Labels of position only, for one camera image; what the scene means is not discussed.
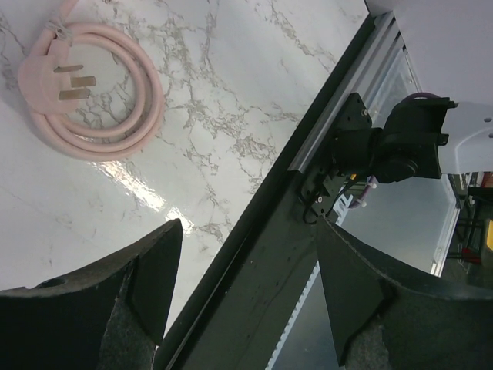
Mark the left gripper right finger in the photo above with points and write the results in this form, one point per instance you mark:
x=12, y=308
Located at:
x=385, y=314

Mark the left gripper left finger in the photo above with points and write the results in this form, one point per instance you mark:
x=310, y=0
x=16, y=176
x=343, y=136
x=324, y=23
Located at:
x=110, y=314

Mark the aluminium rail bar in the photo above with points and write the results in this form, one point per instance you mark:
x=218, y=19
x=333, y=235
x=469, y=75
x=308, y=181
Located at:
x=355, y=72

